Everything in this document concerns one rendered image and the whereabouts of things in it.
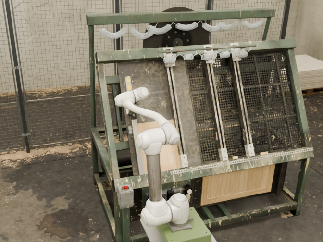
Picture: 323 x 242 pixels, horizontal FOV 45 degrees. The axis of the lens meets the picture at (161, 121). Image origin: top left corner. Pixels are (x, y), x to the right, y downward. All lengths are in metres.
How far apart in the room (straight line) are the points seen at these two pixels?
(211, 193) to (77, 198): 1.67
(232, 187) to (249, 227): 0.49
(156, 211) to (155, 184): 0.21
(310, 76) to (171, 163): 5.25
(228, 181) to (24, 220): 2.33
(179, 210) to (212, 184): 1.31
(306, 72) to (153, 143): 6.00
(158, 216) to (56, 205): 2.14
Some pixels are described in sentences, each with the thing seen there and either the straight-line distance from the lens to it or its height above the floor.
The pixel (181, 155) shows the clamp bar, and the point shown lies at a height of 1.02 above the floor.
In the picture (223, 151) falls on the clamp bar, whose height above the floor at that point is 1.00.
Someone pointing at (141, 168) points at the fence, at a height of 0.95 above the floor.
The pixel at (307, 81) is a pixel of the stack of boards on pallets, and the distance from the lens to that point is 8.58.
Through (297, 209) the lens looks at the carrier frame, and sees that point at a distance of 4.93.
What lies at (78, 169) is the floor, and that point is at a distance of 5.54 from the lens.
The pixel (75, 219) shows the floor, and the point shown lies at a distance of 4.68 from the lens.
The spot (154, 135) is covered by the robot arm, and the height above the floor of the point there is 1.64.
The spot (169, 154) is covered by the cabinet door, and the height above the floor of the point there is 1.01.
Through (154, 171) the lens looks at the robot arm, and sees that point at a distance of 2.90.
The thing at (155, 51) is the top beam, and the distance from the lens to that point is 3.87.
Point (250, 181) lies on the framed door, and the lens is 4.58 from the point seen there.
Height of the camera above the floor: 2.93
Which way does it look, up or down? 25 degrees down
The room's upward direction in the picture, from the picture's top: 1 degrees clockwise
